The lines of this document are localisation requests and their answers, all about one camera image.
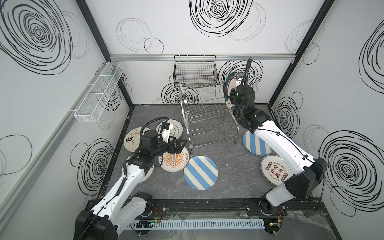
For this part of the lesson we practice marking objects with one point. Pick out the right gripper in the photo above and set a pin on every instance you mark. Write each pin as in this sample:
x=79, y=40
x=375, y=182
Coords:
x=235, y=91

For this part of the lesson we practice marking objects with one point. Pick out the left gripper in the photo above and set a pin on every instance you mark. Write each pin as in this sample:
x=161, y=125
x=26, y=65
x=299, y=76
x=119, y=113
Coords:
x=176, y=144

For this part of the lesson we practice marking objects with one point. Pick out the blue white striped plate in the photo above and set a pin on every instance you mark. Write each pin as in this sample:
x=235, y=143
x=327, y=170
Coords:
x=201, y=173

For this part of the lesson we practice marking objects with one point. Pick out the white plate red characters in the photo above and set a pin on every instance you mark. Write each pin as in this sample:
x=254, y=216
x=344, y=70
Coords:
x=275, y=169

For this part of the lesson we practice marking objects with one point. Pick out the green red rimmed white plate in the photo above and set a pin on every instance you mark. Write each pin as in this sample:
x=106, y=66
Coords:
x=228, y=87

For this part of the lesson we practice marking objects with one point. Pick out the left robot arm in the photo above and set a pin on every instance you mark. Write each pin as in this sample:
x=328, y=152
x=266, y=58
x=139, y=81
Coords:
x=114, y=213

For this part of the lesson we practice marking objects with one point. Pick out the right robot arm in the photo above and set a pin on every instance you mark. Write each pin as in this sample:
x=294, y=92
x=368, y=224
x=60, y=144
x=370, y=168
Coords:
x=308, y=172

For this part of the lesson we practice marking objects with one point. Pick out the stainless steel dish rack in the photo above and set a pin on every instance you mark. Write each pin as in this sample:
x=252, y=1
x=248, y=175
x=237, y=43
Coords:
x=208, y=117

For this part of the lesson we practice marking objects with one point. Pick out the white plate green clover outline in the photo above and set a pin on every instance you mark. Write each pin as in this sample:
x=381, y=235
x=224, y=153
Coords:
x=177, y=130

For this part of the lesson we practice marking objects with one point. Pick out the orange sunburst plate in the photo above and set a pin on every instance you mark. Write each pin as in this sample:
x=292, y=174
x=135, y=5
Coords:
x=147, y=176
x=173, y=163

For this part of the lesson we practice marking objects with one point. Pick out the cream floral plate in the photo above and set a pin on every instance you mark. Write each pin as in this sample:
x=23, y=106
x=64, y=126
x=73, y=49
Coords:
x=132, y=140

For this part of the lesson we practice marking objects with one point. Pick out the far blue striped plate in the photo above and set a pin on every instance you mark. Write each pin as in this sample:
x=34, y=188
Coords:
x=256, y=145

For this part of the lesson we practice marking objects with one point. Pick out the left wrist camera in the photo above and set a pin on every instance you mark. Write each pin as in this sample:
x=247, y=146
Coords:
x=166, y=129

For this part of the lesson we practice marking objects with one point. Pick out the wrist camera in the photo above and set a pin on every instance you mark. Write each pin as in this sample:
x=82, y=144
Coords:
x=238, y=79
x=166, y=129

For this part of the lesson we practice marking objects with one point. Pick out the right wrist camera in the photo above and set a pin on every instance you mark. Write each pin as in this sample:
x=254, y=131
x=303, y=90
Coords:
x=238, y=79

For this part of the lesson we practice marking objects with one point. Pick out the black wire basket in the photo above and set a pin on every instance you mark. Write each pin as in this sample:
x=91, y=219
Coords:
x=195, y=70

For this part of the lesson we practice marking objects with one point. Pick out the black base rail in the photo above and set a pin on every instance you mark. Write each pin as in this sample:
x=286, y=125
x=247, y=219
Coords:
x=164, y=207

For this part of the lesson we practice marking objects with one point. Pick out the white wire wall shelf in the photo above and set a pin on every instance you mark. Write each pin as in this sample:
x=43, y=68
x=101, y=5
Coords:
x=95, y=101

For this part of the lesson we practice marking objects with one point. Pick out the white slotted cable duct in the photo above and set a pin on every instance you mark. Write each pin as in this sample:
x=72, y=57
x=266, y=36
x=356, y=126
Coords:
x=213, y=224

